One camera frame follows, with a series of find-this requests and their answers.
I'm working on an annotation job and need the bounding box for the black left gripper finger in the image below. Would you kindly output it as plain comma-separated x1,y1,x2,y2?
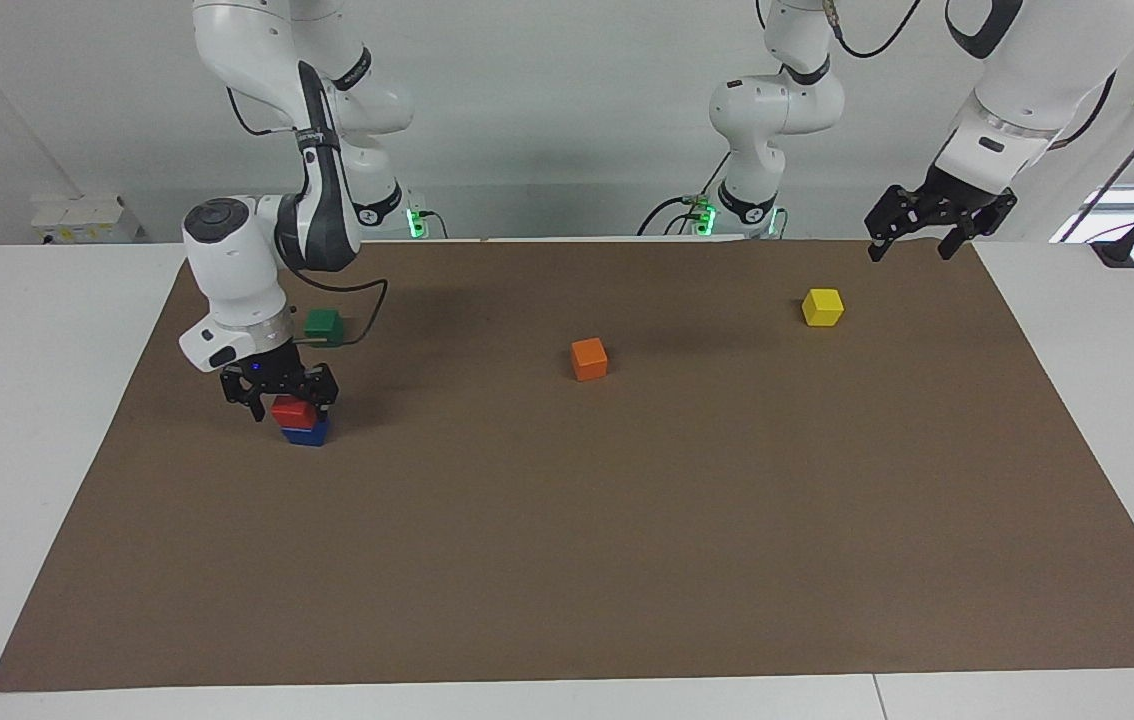
937,205,1018,262
865,186,916,263

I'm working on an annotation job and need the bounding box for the red wooden block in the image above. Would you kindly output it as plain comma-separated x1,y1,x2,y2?
271,396,318,431

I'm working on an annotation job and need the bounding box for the green wooden block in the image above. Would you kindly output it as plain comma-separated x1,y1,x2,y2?
304,308,346,349

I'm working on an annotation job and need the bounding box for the yellow wooden block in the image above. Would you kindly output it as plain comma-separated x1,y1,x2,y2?
802,288,845,328

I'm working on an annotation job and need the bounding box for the orange wooden block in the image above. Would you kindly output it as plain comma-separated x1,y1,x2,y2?
570,338,609,382

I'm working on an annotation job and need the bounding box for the white power strip box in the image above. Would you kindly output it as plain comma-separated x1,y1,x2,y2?
30,193,143,245

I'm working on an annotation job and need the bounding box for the brown table mat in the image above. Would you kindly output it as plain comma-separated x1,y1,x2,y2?
0,238,1134,693

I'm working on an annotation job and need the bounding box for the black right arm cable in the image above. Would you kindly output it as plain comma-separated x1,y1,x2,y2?
225,85,389,349

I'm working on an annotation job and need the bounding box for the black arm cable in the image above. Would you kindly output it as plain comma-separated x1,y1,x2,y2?
827,0,1120,153
225,85,389,349

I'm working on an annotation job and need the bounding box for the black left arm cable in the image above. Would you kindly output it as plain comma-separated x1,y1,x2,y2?
827,0,1120,153

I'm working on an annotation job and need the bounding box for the black base cable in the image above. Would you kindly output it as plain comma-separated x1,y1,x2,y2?
637,150,736,238

